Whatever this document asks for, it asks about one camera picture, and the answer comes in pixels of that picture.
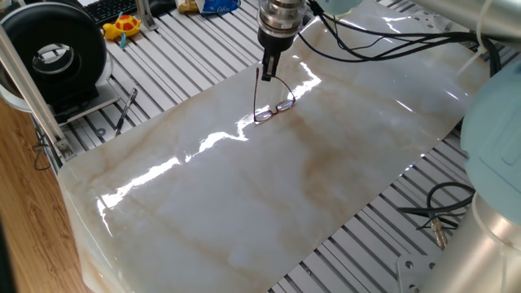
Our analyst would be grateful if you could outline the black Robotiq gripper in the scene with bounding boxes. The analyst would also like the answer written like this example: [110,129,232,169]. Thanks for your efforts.
[257,28,300,82]

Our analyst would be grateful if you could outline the dark red frame glasses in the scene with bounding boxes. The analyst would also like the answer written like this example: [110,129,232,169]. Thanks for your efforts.
[252,67,297,125]

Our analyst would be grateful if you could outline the blue white packet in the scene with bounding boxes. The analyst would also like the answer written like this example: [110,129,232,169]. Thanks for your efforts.
[195,0,241,15]

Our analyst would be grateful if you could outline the yellow snack bag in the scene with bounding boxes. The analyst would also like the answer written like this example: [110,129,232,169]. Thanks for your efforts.
[175,0,200,14]

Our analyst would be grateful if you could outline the black computer mouse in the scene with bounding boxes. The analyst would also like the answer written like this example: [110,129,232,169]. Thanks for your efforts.
[148,0,178,17]

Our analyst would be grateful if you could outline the marble pattern table mat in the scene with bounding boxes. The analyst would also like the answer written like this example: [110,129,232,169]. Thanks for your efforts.
[56,0,492,293]

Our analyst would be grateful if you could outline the yellow orange toy turtle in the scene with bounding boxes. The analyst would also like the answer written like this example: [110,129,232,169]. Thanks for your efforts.
[101,11,142,49]

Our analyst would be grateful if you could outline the black silver pen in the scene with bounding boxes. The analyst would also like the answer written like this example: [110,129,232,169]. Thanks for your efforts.
[113,87,138,138]

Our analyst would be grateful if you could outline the black computer keyboard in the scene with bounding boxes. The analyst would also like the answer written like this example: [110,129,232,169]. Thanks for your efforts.
[83,0,139,26]

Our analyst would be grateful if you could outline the small metal bracket post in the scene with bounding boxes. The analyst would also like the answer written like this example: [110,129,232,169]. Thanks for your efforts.
[135,0,159,32]

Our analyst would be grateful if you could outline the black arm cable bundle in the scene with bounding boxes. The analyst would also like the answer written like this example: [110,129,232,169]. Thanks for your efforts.
[298,0,501,77]

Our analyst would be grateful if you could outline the white flat base plate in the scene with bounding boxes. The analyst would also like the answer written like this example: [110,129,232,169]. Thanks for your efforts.
[0,83,121,125]

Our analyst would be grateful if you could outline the black looped cable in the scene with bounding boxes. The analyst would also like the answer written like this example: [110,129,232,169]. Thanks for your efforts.
[396,181,476,231]

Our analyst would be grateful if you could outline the metal cable connector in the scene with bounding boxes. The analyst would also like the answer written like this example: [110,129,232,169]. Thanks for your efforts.
[430,217,449,250]

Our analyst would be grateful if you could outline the slanted aluminium post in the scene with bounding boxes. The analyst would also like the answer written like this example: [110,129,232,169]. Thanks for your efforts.
[0,24,77,162]

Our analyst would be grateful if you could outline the thin black floor cable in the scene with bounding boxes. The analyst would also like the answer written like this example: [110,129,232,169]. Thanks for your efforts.
[31,124,52,172]

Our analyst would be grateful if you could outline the black round ring device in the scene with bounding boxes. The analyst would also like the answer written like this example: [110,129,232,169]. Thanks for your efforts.
[0,2,113,107]

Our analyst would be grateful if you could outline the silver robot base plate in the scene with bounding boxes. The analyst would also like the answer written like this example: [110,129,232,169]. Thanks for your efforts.
[396,252,443,293]

